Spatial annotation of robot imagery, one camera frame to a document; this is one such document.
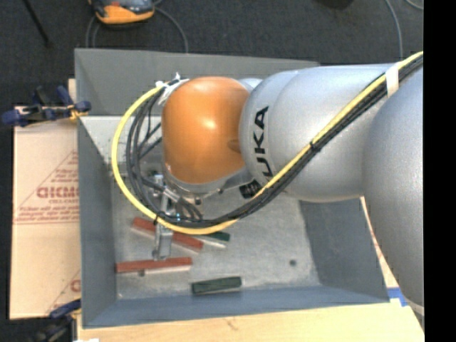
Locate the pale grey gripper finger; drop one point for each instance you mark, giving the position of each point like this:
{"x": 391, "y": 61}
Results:
{"x": 165, "y": 242}
{"x": 156, "y": 249}

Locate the red-brown flat block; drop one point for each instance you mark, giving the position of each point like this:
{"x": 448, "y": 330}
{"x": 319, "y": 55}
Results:
{"x": 142, "y": 225}
{"x": 142, "y": 265}

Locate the dark green flat block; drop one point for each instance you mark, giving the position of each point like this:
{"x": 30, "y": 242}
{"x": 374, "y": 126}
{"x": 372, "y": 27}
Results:
{"x": 219, "y": 238}
{"x": 217, "y": 285}

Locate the grey metal bin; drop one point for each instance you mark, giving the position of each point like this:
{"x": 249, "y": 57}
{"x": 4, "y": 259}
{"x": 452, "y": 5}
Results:
{"x": 256, "y": 248}

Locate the brown cardboard board, red print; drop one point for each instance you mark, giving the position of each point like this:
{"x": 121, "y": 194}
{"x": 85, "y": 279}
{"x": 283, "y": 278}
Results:
{"x": 42, "y": 162}

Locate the black cylinder on white bracket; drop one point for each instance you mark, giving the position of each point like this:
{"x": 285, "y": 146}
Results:
{"x": 248, "y": 191}

